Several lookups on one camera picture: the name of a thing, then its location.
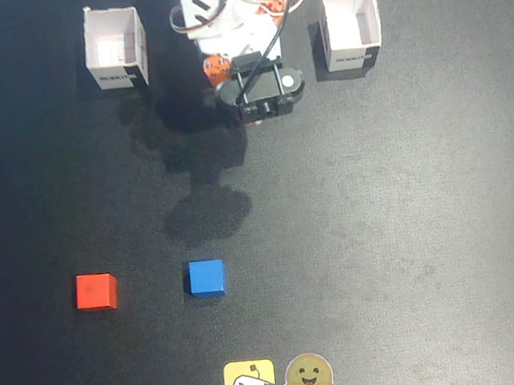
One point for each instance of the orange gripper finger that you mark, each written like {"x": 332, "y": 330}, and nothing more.
{"x": 216, "y": 69}

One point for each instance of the blue cube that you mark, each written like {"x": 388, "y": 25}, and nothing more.
{"x": 206, "y": 277}

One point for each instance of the red cube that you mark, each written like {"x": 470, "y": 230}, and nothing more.
{"x": 94, "y": 291}

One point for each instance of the white paper box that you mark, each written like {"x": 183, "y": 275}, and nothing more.
{"x": 112, "y": 42}
{"x": 349, "y": 19}

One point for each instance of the yellow robot sticker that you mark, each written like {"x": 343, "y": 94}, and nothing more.
{"x": 248, "y": 384}

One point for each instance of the hugging face emoji sticker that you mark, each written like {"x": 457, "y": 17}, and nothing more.
{"x": 308, "y": 377}

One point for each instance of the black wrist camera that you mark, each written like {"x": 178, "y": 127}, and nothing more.
{"x": 264, "y": 89}

